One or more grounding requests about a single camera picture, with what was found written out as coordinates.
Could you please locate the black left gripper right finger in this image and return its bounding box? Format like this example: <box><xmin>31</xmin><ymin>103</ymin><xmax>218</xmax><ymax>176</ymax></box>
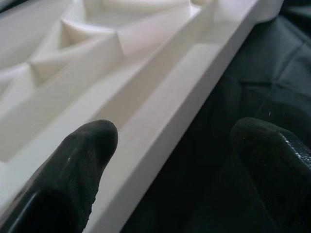
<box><xmin>230</xmin><ymin>117</ymin><xmax>311</xmax><ymax>233</ymax></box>

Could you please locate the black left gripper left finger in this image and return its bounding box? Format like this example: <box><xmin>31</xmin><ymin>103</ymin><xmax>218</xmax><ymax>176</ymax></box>
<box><xmin>0</xmin><ymin>119</ymin><xmax>120</xmax><ymax>233</ymax></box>

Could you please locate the white plastic children table top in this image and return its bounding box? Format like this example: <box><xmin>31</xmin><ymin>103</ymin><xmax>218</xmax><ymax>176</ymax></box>
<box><xmin>0</xmin><ymin>0</ymin><xmax>284</xmax><ymax>233</ymax></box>

